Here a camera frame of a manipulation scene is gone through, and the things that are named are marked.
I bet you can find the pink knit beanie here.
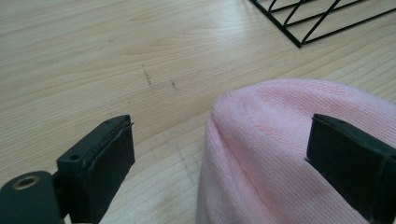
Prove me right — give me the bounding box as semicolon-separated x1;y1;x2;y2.
195;78;396;224

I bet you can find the black wire rack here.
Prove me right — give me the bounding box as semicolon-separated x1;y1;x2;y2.
248;0;396;49

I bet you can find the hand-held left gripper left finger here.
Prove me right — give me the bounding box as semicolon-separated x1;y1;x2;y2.
55;114;136;224

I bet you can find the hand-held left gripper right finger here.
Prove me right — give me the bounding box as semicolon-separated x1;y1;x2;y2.
305;113;396;224

